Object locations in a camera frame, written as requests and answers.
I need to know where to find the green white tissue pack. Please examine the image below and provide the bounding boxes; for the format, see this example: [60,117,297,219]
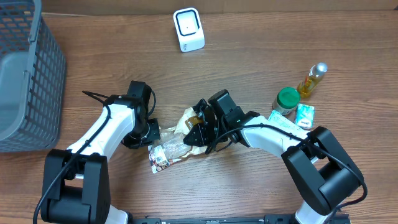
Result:
[295,103,315,129]

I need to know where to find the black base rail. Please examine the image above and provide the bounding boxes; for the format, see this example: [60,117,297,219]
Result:
[133,213,352,224]

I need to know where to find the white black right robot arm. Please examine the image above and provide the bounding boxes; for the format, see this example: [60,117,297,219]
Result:
[183,90,368,223]

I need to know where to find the yellow liquid bottle grey cap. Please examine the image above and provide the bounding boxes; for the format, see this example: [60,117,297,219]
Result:
[297,62,328,98]

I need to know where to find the beige brown snack pouch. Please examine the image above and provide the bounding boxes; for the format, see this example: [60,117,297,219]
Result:
[148,108,206,174]

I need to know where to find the white jar green lid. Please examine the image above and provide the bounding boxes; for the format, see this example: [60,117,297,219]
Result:
[272,87,300,115]

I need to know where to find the white barcode scanner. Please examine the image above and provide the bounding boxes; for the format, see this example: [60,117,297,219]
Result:
[173,7,205,53]

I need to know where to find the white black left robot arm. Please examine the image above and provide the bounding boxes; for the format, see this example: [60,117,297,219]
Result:
[32,81,160,224]

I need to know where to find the teal snack pack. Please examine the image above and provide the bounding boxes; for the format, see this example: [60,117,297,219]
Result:
[268,110,308,139]

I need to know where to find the grey plastic mesh basket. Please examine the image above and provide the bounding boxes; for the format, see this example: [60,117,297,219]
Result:
[1,0,67,152]

